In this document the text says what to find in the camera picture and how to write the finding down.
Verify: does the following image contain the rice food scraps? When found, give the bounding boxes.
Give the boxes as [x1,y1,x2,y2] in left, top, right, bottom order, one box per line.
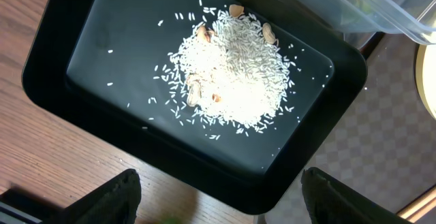
[106,0,331,140]

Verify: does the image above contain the yellow plate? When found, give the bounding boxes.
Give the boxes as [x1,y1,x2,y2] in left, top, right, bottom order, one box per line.
[414,45,436,118]

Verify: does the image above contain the clear plastic waste bin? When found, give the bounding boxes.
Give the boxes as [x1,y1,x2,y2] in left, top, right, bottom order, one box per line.
[245,0,436,46]

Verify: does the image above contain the black waste tray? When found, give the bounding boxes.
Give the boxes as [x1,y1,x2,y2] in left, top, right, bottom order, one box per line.
[22,0,367,214]

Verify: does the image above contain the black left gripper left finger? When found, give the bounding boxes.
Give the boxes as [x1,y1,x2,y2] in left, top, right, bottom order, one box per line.
[42,169,141,224]

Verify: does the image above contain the wooden chopstick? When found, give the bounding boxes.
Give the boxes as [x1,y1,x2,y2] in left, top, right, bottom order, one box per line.
[397,186,436,223]

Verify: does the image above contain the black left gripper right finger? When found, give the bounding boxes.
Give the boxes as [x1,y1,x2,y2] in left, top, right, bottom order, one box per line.
[300,167,410,224]

